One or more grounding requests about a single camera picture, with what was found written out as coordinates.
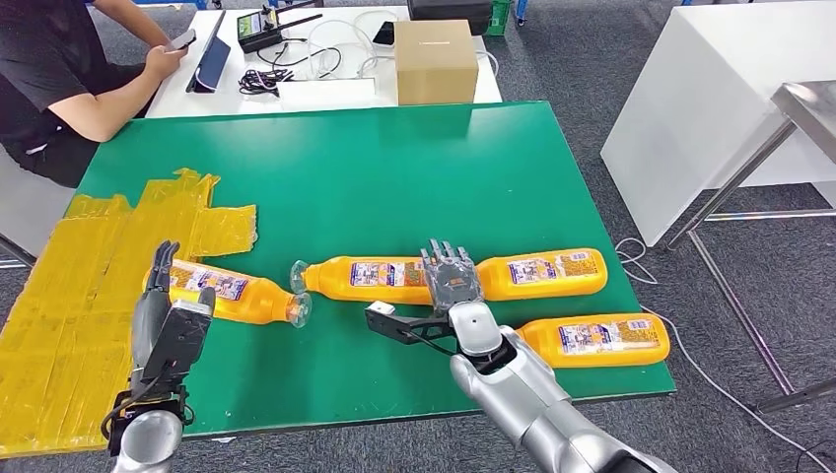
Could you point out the person's right hand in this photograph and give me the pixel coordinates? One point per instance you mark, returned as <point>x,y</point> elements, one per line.
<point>163,62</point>

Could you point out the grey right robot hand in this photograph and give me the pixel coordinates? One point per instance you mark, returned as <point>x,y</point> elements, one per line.
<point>454,281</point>

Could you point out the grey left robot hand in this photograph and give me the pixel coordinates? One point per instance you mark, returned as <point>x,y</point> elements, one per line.
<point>147,326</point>

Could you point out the black phone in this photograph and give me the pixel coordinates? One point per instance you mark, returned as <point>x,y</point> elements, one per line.
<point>181,39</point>

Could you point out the orange detergent bottle clear cap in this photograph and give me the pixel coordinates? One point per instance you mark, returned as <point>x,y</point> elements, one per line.
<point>339,281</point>
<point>542,287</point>
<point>588,359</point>
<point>255,300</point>

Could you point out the person's left forearm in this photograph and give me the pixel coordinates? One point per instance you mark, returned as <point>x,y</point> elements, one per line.
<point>130,18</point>

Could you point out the dark blue tablet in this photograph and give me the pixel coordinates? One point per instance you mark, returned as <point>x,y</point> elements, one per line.
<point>212,65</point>

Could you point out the white table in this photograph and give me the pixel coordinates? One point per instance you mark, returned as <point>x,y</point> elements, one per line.
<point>215,104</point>

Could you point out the yellow tape patch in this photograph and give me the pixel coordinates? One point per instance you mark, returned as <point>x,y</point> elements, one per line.
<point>78,294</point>

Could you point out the black device with antennas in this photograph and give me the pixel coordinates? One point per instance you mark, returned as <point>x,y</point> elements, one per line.
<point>258,36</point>

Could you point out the person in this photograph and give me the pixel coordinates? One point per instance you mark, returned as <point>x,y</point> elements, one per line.
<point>39,52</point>

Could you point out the white bench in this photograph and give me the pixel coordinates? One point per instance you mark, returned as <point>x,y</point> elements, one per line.
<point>26,209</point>

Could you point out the brown cardboard box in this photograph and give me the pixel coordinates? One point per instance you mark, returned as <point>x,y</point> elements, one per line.
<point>434,65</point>

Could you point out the black flat object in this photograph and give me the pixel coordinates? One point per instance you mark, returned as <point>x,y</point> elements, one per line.
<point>384,34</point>

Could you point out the green crate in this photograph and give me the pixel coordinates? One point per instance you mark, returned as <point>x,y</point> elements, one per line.
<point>499,16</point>

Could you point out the black case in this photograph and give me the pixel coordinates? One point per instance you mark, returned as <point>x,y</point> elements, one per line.
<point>451,8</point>

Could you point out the white cabinet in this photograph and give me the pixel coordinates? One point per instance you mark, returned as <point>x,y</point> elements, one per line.
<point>705,98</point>

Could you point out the steel table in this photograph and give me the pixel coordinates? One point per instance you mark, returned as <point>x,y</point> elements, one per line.
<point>810,111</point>

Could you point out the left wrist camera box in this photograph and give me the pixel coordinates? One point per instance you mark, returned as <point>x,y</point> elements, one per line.
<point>183,346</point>

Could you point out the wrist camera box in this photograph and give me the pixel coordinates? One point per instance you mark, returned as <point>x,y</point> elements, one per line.
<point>382,309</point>
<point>183,346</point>

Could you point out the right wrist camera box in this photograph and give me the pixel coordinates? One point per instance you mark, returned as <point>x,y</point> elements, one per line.
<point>382,309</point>

